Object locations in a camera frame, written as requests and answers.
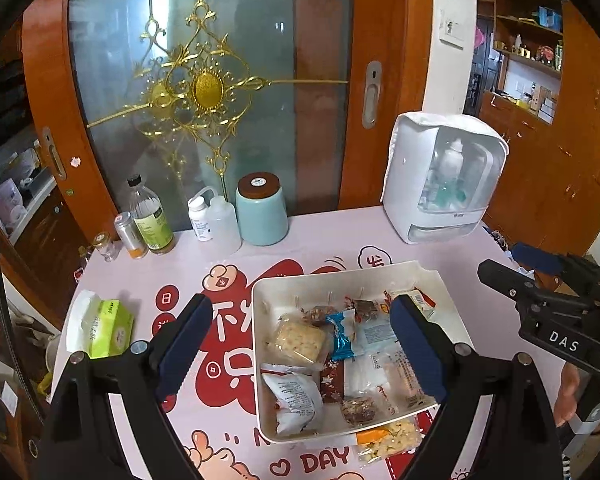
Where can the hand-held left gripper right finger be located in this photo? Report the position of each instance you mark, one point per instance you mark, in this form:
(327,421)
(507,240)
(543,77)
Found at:
(422,355)

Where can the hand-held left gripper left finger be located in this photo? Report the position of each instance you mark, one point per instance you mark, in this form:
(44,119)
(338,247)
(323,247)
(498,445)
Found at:
(180,350)

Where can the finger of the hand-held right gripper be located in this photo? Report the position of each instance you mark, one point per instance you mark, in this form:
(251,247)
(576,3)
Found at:
(537,259)
(502,280)

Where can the pale blue white snack packet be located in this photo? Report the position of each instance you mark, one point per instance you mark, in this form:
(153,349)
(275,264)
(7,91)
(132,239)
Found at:
(377,337)

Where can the red white snack packet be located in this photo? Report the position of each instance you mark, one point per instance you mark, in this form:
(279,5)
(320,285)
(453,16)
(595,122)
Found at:
(420,300)

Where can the clear white snack packet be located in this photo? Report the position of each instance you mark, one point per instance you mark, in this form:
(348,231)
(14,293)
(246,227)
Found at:
(362,377)

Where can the dark brown snack packet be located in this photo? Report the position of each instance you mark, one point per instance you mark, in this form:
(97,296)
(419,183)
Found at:
(365,310)

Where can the clear packet yellow pieces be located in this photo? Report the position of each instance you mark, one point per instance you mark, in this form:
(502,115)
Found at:
(390,442)

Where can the white orange snack packet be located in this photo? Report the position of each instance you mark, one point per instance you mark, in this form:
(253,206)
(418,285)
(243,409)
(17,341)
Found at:
(295,400)

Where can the white plastic bin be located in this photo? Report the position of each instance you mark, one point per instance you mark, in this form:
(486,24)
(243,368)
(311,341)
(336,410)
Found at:
(290,285)

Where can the person's right hand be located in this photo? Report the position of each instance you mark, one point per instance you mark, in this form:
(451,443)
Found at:
(567,392)

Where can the green tissue box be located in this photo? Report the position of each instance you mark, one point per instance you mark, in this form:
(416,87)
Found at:
(107,327)

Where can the printed cartoon tablecloth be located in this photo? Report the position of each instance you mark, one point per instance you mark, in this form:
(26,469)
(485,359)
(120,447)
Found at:
(230,270)

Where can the wooden shelf cabinet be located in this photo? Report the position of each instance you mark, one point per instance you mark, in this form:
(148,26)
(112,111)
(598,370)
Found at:
(555,160)

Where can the small silver orange can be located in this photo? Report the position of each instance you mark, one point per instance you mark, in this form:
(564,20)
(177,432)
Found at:
(129,237)

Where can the small glass jar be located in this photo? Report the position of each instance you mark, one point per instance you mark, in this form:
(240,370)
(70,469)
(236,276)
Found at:
(105,247)

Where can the white pill bottle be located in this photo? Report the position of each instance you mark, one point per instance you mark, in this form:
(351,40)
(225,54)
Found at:
(199,220)

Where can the translucent plastic jug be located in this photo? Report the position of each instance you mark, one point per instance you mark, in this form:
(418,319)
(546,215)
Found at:
(225,225)

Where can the clear bottle green label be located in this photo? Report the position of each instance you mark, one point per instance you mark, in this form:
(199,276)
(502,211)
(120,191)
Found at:
(152,220)

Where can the white countertop appliance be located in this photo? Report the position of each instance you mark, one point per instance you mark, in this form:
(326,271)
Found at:
(415,175)

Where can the teal jar wooden lid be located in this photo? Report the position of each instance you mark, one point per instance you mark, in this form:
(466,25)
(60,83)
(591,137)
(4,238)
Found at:
(261,210)

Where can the wooden glass sliding door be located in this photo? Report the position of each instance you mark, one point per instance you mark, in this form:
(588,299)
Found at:
(260,135)

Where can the white wall switch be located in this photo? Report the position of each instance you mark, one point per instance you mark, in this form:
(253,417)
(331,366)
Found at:
(452,29)

